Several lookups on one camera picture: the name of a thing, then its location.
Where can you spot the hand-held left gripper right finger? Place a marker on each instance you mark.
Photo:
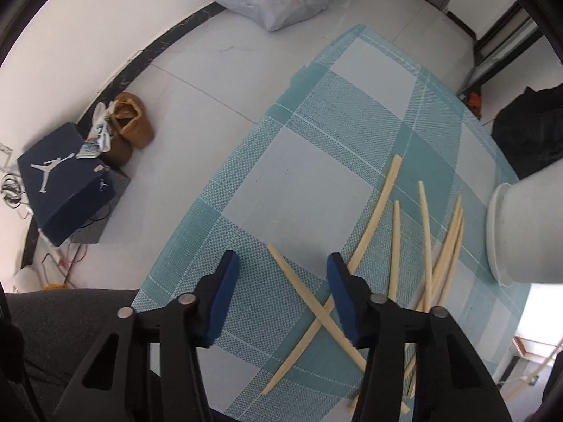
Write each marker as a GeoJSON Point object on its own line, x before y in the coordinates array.
{"type": "Point", "coordinates": [341, 299]}

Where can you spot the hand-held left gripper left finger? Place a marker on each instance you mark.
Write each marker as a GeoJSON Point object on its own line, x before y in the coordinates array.
{"type": "Point", "coordinates": [224, 299]}

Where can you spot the pile of wooden chopsticks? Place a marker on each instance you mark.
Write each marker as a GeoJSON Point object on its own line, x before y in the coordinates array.
{"type": "Point", "coordinates": [290, 272]}

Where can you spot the white cutlery holder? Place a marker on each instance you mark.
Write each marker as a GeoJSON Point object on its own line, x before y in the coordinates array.
{"type": "Point", "coordinates": [528, 228]}

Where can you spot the teal checked table mat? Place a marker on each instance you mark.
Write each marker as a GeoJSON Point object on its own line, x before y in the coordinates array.
{"type": "Point", "coordinates": [308, 162]}

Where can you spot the person's grey trouser leg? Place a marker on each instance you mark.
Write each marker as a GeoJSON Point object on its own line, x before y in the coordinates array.
{"type": "Point", "coordinates": [57, 329]}

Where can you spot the white panel with wooden trim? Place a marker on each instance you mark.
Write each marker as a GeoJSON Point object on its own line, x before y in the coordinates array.
{"type": "Point", "coordinates": [534, 346]}

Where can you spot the navy shoe box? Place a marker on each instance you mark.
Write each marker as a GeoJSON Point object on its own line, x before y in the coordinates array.
{"type": "Point", "coordinates": [57, 184]}

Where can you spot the white printed cloth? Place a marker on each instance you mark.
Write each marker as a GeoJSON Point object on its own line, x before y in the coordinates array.
{"type": "Point", "coordinates": [99, 134]}

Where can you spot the orange black object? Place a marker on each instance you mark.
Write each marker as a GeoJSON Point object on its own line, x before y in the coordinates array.
{"type": "Point", "coordinates": [473, 102]}

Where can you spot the black backpack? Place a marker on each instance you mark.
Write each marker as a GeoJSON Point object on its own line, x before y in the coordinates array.
{"type": "Point", "coordinates": [532, 132]}

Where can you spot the grey plastic mailer bag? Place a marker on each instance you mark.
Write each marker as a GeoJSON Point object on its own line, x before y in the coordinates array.
{"type": "Point", "coordinates": [272, 6]}

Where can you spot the dark metal door frame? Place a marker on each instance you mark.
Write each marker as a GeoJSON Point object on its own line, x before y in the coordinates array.
{"type": "Point", "coordinates": [506, 24]}

